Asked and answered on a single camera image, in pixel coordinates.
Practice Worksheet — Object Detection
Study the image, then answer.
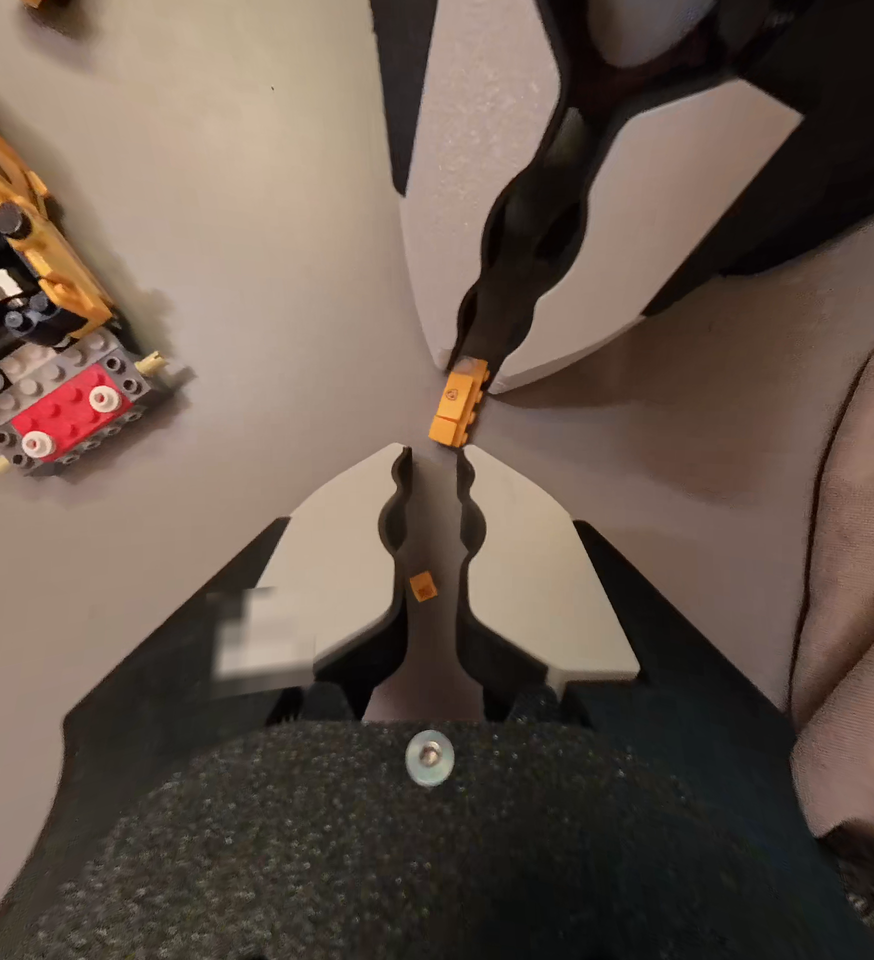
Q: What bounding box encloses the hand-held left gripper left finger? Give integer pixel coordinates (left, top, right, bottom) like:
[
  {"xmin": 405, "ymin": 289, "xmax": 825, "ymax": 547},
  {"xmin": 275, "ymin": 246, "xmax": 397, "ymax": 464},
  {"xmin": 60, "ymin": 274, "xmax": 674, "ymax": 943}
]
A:
[{"xmin": 254, "ymin": 442, "xmax": 410, "ymax": 720}]

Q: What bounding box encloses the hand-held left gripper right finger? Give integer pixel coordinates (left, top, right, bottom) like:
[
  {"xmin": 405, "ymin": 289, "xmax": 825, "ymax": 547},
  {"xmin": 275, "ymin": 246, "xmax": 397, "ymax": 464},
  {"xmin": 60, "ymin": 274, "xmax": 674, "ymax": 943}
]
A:
[{"xmin": 456, "ymin": 444, "xmax": 644, "ymax": 712}]

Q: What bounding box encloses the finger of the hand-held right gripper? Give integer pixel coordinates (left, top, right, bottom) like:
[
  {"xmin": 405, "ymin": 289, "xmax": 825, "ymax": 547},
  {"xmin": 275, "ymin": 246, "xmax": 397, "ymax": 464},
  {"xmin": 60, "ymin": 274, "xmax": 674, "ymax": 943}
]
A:
[
  {"xmin": 399, "ymin": 0, "xmax": 564, "ymax": 372},
  {"xmin": 485, "ymin": 78, "xmax": 806, "ymax": 395}
]

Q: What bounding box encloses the orange and red lego assembly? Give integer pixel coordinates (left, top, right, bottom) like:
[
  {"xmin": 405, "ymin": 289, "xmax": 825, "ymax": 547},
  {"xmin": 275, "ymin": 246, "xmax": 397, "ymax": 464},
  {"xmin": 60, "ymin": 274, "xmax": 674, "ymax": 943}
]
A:
[{"xmin": 428, "ymin": 358, "xmax": 491, "ymax": 449}]

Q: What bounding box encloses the yellow lego car model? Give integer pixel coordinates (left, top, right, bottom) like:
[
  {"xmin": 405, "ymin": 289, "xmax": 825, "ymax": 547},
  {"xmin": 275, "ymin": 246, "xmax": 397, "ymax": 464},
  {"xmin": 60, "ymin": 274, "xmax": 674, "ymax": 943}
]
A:
[{"xmin": 0, "ymin": 67, "xmax": 191, "ymax": 481}]

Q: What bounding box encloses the person's beige sweater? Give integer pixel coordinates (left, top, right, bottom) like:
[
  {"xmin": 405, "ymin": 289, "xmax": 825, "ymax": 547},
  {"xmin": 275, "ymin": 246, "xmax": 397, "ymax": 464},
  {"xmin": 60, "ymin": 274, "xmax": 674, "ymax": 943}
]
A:
[{"xmin": 789, "ymin": 307, "xmax": 874, "ymax": 837}]

